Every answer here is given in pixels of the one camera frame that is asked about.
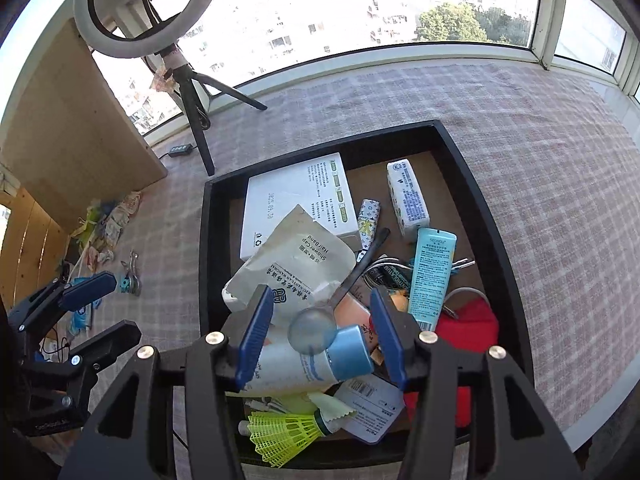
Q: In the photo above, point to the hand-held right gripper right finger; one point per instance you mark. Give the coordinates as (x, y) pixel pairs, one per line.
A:
(387, 340)

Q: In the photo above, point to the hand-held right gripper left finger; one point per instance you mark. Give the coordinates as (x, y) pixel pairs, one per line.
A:
(255, 335)

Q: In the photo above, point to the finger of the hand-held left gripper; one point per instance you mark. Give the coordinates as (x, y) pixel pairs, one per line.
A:
(90, 287)
(107, 342)

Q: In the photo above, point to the white bottle with blue cap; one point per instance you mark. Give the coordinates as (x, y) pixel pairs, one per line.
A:
(300, 367)

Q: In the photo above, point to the white labelled packet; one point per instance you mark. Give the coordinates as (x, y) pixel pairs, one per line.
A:
(372, 400)

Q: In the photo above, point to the teal cream tube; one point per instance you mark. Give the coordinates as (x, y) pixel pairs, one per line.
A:
(430, 280)

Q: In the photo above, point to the white paper pouch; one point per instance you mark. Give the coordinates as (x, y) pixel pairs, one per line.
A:
(290, 270)

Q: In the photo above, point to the red pouch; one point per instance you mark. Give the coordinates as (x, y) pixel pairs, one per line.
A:
(470, 332)

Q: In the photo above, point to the yellow shuttlecock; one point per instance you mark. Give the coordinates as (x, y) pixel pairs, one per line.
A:
(285, 435)

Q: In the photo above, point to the white monogram print tube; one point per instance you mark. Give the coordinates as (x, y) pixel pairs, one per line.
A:
(368, 220)

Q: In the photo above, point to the white cardboard box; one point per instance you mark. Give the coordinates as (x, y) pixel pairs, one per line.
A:
(280, 195)

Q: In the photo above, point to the black tray container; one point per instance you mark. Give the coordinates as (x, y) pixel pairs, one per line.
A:
(480, 200)

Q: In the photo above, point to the red and white creamer packet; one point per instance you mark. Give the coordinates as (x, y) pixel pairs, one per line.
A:
(130, 203)
(97, 256)

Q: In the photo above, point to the teal plastic clip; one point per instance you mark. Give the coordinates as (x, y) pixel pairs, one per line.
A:
(123, 285)

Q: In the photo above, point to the blue plastic packet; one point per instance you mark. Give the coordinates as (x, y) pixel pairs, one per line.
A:
(80, 321)

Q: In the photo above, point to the white sachet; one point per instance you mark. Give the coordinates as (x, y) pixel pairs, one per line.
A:
(114, 232)

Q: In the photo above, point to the green snack packet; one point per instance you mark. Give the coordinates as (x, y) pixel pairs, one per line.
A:
(92, 217)

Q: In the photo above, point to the star print tissue pack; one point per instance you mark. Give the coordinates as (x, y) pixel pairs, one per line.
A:
(407, 200)

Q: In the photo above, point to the black inline controller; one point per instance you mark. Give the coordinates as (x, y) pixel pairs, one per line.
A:
(180, 150)

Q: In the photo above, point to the black tripod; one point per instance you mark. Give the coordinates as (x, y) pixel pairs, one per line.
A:
(197, 125)

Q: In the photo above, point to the pink plaid blanket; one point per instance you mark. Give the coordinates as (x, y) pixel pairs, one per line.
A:
(550, 160)

